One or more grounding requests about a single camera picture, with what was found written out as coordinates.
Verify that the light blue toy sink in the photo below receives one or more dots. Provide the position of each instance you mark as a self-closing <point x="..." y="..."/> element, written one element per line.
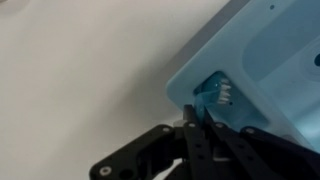
<point x="266" y="50"/>

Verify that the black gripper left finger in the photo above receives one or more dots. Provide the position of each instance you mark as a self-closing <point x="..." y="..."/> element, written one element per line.
<point x="150" y="153"/>

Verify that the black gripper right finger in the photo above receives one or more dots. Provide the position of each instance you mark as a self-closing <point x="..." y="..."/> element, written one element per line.
<point x="266" y="156"/>

